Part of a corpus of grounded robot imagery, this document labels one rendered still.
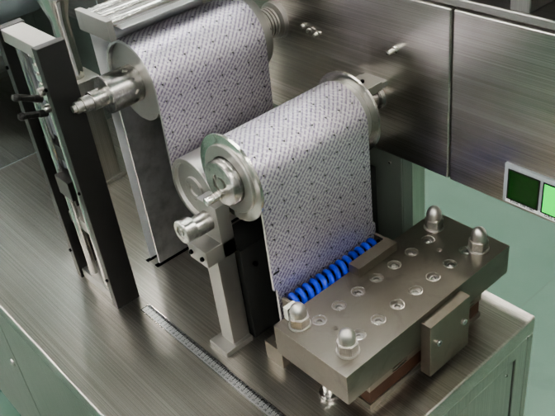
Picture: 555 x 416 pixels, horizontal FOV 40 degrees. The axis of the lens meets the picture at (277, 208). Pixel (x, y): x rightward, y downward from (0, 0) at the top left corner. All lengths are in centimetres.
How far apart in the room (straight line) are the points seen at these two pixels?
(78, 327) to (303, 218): 52
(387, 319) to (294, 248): 19
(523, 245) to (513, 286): 24
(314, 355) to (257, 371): 19
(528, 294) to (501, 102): 169
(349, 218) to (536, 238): 182
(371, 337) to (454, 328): 16
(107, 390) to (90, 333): 16
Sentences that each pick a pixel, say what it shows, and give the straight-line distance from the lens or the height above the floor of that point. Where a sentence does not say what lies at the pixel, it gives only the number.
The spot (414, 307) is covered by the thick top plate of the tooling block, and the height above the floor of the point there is 103.
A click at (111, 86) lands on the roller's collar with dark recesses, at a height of 136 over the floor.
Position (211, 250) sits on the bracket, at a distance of 121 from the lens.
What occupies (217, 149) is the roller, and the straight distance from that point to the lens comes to 114.
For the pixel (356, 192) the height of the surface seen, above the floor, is 114.
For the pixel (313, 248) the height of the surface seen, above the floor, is 109.
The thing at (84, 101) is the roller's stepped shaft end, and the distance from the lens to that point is 126.
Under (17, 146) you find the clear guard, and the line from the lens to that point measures 209.
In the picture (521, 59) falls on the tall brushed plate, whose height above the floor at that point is 139.
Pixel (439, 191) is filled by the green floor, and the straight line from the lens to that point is 328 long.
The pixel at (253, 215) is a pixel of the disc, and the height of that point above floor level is 120.
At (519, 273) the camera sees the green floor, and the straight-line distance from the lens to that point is 289.
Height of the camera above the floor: 187
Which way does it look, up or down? 35 degrees down
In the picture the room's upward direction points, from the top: 8 degrees counter-clockwise
